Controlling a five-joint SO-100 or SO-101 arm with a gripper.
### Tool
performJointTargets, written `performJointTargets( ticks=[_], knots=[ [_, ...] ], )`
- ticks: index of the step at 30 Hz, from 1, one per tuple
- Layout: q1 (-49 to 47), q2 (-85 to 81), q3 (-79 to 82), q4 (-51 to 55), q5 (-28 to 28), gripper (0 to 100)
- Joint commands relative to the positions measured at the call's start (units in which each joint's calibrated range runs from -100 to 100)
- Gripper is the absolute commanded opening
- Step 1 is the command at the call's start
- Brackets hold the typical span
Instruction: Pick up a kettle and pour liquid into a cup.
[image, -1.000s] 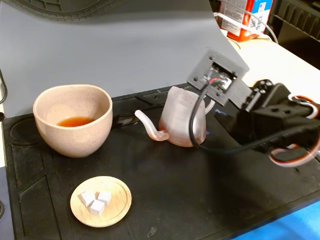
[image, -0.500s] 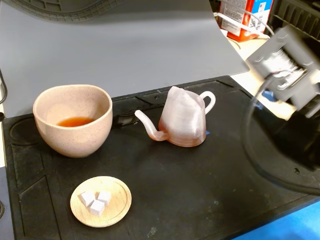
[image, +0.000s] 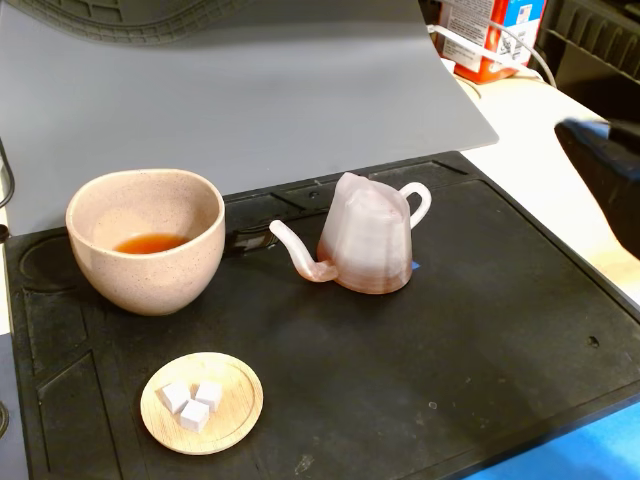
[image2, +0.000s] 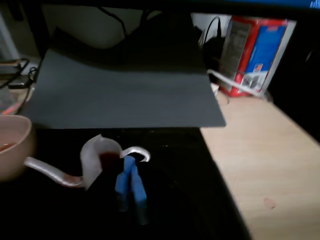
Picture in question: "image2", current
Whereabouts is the small black device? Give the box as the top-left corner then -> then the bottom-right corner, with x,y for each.
7,77 -> 32,90

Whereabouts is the black mat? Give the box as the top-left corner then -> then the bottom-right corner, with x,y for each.
0,127 -> 252,240

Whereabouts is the thin black cable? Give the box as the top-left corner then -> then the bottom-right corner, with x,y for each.
96,6 -> 128,42

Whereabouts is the monitor with blue screen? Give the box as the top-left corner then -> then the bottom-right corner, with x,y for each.
139,0 -> 320,25

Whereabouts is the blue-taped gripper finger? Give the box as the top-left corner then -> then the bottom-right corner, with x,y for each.
114,156 -> 134,213
129,162 -> 150,226

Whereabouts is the white strap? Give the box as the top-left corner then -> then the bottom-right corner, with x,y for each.
206,69 -> 266,97

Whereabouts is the dark grey mat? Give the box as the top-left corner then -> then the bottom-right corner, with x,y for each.
23,48 -> 227,130

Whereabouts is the black cable with plug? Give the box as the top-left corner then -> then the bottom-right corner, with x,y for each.
199,16 -> 224,53

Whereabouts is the white mug with dark liquid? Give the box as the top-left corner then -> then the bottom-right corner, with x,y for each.
23,134 -> 152,191

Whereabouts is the red blue supplement container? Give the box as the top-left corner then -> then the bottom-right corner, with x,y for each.
219,15 -> 297,98

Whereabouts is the pink cup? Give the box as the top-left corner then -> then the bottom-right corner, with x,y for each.
0,114 -> 34,183

